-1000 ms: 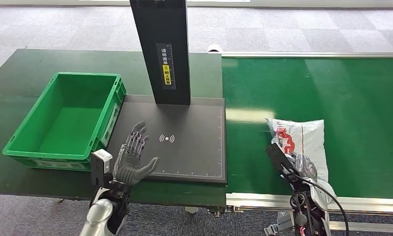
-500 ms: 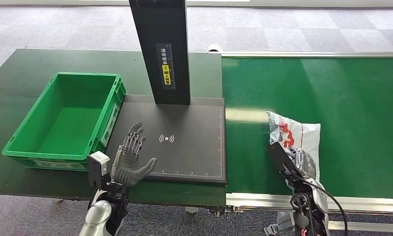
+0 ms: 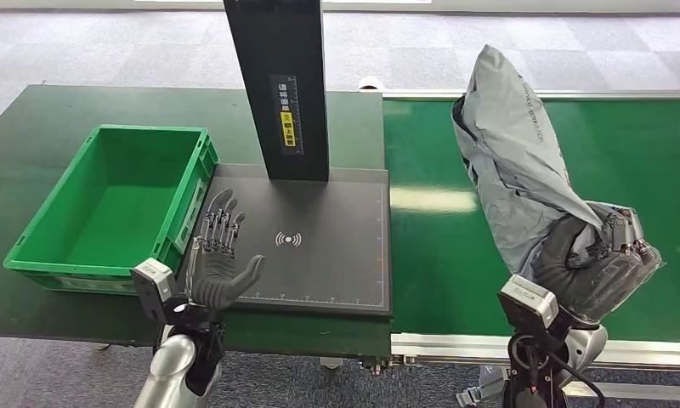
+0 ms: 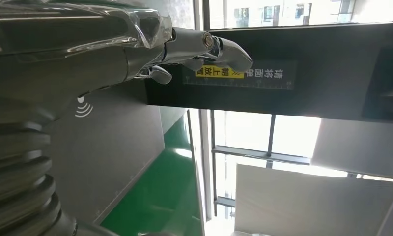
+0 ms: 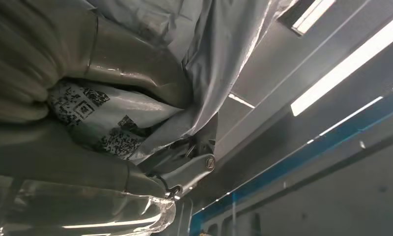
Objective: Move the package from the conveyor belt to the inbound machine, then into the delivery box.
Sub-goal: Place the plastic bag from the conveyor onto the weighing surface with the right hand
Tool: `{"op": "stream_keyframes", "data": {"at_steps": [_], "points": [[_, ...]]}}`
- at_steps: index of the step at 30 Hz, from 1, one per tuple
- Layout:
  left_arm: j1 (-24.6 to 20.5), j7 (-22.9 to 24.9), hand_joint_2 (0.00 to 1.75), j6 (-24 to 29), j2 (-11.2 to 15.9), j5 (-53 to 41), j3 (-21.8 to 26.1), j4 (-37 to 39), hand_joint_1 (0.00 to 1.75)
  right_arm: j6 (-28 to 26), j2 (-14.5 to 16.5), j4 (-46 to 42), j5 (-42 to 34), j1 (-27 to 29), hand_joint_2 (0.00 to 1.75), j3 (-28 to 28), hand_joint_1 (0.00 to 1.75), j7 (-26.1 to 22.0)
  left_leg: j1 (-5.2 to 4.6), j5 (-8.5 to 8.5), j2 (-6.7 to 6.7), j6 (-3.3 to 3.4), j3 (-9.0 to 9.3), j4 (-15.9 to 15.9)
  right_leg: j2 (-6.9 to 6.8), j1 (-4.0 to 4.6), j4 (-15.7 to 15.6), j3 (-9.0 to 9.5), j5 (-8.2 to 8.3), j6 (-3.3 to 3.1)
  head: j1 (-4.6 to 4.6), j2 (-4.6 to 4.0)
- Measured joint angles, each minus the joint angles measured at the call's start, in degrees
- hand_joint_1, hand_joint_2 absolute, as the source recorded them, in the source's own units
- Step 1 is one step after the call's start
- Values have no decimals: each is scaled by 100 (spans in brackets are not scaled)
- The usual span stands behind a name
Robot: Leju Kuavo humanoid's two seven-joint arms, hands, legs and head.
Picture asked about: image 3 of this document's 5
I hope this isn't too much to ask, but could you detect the black scanner platform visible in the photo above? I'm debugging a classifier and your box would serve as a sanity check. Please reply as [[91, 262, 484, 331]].
[[173, 163, 394, 318]]

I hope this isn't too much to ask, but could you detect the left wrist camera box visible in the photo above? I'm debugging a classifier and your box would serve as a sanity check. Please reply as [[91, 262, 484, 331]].
[[129, 258, 179, 326]]

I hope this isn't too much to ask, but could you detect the green plastic crate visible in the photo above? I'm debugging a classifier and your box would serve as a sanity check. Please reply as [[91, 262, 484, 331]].
[[3, 124, 221, 298]]

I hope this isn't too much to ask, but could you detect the grey plastic mailer package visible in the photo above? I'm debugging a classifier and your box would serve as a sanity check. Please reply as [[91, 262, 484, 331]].
[[450, 44, 607, 278]]

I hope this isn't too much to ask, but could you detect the aluminium conveyor frame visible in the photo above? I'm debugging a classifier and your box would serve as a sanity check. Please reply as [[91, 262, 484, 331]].
[[381, 88, 680, 405]]

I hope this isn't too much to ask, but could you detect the green conveyor belt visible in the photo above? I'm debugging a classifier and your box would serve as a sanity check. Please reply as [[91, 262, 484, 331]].
[[382, 98, 680, 344]]

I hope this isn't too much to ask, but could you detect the dark green table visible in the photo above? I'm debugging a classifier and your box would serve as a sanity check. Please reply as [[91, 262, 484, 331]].
[[0, 84, 395, 360]]

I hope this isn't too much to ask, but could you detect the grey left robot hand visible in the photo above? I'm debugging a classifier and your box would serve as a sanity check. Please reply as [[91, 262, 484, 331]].
[[184, 188, 267, 312]]

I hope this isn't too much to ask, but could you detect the black scanner column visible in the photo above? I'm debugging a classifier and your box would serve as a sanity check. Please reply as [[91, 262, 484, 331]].
[[223, 0, 332, 183]]

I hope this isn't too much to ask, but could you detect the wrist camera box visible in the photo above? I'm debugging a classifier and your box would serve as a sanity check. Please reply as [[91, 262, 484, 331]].
[[129, 258, 179, 326], [496, 275, 561, 339]]

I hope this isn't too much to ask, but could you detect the yellow warning label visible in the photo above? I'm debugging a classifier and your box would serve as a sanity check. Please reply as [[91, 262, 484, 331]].
[[279, 110, 298, 150]]

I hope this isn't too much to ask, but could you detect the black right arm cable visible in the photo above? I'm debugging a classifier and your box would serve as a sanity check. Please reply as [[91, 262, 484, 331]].
[[507, 333, 608, 408]]

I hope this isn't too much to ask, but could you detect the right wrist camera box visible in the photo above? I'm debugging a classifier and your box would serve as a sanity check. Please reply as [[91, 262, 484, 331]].
[[496, 275, 561, 339]]

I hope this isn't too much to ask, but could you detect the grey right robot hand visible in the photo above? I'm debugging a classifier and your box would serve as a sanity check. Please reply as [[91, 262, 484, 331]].
[[533, 202, 664, 326]]

